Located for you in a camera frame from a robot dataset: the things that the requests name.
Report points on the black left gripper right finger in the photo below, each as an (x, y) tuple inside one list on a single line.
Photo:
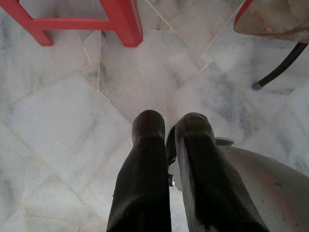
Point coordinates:
[(207, 174)]

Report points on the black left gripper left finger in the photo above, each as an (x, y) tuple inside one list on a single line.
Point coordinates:
[(142, 174)]

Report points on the red chair with black legs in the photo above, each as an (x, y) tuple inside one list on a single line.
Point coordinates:
[(268, 19)]

